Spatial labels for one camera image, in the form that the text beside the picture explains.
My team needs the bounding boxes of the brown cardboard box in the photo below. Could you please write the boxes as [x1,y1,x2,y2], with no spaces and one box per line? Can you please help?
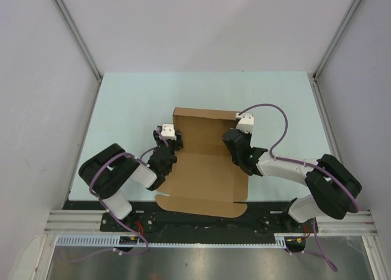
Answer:
[155,107,249,218]

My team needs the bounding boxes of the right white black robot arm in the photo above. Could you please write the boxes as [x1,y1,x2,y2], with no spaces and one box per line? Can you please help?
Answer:
[222,129,362,232]

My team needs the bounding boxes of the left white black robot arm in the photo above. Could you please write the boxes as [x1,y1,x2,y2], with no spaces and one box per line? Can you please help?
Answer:
[78,124,183,231]

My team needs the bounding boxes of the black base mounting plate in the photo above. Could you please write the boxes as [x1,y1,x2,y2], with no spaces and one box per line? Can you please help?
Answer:
[62,199,358,235]

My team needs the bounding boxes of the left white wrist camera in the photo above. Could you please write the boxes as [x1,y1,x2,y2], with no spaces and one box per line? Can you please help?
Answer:
[160,123,177,140]

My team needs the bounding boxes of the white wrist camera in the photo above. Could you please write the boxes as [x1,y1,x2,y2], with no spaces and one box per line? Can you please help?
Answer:
[160,123,177,140]
[235,112,255,134]

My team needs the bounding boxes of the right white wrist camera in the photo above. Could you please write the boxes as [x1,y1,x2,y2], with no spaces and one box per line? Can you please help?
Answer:
[235,112,255,134]

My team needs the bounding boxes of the grey slotted cable duct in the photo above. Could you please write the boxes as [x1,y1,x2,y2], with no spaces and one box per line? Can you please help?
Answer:
[56,234,297,249]

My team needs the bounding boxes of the left aluminium corner post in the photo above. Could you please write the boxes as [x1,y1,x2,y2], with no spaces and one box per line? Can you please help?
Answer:
[52,0,103,84]

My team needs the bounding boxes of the aluminium corner post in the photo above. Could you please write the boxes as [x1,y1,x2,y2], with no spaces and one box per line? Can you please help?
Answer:
[312,0,364,79]
[52,0,103,84]

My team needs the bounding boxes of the right aluminium side rail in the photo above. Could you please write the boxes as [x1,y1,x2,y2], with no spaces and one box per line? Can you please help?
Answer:
[308,73,343,163]

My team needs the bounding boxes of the right aluminium corner post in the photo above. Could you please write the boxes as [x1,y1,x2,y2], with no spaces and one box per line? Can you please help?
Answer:
[312,0,364,79]

